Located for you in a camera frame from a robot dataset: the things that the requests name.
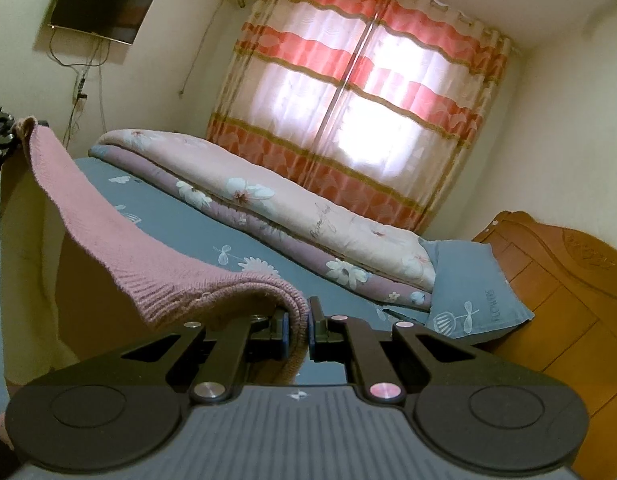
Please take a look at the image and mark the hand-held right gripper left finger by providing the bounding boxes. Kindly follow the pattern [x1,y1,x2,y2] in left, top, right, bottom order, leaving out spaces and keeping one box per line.
[119,309,292,404]

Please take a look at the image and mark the blue pillow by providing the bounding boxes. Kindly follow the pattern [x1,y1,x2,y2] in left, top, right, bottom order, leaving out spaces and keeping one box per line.
[383,239,535,343]

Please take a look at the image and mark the pink striped curtain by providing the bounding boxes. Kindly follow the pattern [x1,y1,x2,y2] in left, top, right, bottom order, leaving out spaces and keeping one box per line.
[206,0,514,233]

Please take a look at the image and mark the black television cables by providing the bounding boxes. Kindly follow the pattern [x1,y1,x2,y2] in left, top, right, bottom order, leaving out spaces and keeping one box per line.
[48,25,112,148]

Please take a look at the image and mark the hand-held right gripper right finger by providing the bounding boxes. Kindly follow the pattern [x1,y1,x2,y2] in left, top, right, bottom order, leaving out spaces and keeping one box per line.
[307,296,477,404]

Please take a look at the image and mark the wall television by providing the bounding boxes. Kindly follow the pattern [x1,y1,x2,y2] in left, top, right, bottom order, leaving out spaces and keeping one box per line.
[47,0,158,46]

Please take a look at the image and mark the folded floral quilt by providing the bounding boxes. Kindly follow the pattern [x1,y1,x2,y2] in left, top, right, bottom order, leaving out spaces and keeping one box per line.
[87,129,436,311]

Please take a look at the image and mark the thin white wall wire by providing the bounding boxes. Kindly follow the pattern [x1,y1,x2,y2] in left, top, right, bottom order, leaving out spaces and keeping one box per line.
[177,0,225,97]

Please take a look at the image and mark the wooden bed headboard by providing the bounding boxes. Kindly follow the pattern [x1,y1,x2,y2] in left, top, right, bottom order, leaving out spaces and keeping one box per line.
[471,210,617,480]

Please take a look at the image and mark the pink and white sweater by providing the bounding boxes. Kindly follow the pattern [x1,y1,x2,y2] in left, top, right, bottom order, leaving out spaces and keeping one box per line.
[0,116,310,453]

